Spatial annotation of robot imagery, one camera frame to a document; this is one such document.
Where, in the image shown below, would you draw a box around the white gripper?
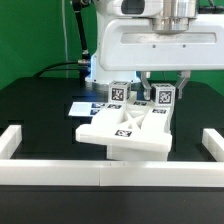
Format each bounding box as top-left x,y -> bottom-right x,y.
98,0 -> 224,100

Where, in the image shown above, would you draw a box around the small tagged cube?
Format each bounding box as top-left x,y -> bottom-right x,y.
151,83 -> 175,106
108,81 -> 131,104

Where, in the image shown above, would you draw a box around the white chair back frame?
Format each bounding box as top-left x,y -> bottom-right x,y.
76,101 -> 172,153

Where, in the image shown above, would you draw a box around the white chair seat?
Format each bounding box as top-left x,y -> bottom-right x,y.
107,146 -> 168,161

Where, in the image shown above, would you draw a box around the white tag base sheet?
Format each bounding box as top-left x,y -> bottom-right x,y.
68,102 -> 107,117

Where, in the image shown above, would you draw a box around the white right fence wall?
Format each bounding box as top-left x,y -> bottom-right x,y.
202,128 -> 224,162

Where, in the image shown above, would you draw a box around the white fence wall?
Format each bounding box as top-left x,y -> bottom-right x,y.
0,159 -> 224,187
202,128 -> 224,162
0,125 -> 22,160

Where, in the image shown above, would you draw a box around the black hose cable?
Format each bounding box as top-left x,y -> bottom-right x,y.
32,0 -> 92,79

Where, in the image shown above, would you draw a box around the white left fence wall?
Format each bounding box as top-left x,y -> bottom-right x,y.
0,125 -> 22,160

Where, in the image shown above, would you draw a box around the white front fence wall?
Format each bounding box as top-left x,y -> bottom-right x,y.
0,159 -> 224,187

